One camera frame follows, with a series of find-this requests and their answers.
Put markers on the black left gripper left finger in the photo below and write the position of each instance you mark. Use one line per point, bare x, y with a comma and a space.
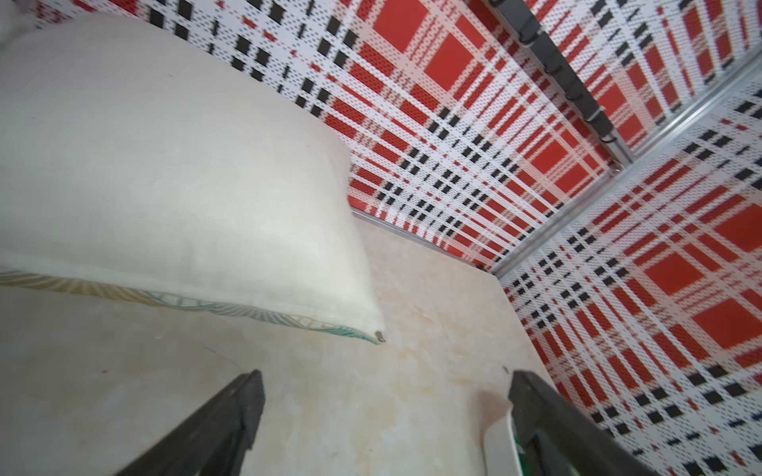
214, 440

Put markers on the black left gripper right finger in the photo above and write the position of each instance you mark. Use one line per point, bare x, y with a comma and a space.
559, 439

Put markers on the white plastic storage box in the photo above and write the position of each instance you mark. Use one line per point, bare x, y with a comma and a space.
500, 448

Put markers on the cream pillow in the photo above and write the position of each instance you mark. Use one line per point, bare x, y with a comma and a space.
136, 167

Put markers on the black wall hook rail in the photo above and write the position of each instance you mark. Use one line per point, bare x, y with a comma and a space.
532, 36

